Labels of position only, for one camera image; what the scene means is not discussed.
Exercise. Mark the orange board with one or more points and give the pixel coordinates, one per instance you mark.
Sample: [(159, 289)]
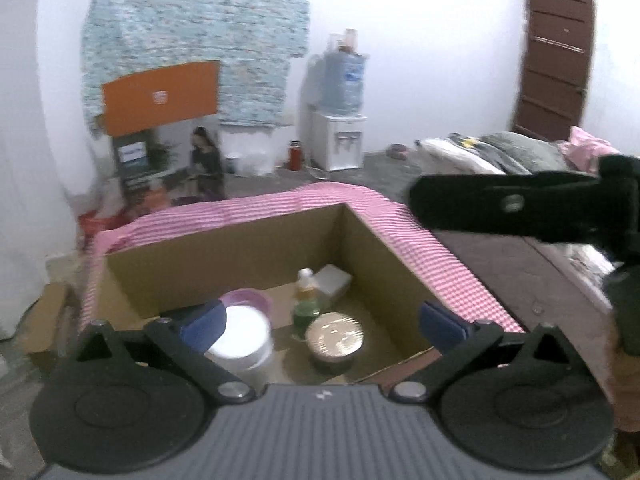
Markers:
[(160, 95)]

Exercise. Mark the glass jar with gold lid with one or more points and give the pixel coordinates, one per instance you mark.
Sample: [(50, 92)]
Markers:
[(334, 337)]

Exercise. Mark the brown door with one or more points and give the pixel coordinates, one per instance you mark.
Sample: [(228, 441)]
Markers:
[(555, 65)]

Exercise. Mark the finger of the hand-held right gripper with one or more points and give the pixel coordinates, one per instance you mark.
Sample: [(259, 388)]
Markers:
[(475, 205)]

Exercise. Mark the teal mosaic wall hanging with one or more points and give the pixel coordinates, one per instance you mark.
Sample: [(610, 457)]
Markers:
[(200, 10)]

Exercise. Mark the flat cardboard sheet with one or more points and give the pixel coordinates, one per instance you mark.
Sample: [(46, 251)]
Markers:
[(50, 325)]

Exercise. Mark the white water dispenser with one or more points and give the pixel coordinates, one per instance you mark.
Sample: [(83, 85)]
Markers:
[(340, 142)]

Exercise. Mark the person's right forearm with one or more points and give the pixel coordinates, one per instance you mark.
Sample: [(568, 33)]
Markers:
[(627, 385)]

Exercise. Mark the brown cardboard box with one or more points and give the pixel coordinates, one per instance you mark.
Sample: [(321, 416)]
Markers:
[(225, 245)]

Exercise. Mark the red thermos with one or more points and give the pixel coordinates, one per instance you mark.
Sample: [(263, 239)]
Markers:
[(295, 156)]

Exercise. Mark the clear dropper bottle green label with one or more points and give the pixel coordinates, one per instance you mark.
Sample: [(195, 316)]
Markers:
[(305, 310)]

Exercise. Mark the purple plastic bowl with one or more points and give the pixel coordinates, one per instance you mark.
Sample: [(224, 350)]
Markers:
[(247, 300)]

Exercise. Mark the red bag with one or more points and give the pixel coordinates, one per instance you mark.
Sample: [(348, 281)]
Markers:
[(100, 224)]

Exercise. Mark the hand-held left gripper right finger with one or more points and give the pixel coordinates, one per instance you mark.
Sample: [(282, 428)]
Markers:
[(440, 327)]

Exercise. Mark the white plastic jar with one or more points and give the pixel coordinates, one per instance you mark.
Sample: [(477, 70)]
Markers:
[(240, 335)]

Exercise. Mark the white curtain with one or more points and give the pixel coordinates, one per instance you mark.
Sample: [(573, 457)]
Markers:
[(30, 185)]

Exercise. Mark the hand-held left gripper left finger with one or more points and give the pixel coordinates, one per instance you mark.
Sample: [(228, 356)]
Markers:
[(205, 327)]

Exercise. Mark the blue water jug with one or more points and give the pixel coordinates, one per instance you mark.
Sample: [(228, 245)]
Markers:
[(344, 80)]

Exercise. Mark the white charger plug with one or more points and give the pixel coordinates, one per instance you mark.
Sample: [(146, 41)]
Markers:
[(332, 280)]

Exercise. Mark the white plastic bag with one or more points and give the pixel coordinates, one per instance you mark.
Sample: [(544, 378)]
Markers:
[(250, 164)]

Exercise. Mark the pink checkered tablecloth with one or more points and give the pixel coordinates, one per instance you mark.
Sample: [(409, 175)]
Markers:
[(410, 240)]

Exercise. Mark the pile of pillows and bedding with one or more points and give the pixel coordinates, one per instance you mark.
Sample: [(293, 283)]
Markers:
[(500, 152)]

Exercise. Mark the small floor bowl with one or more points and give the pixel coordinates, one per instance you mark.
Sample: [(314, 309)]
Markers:
[(398, 151)]

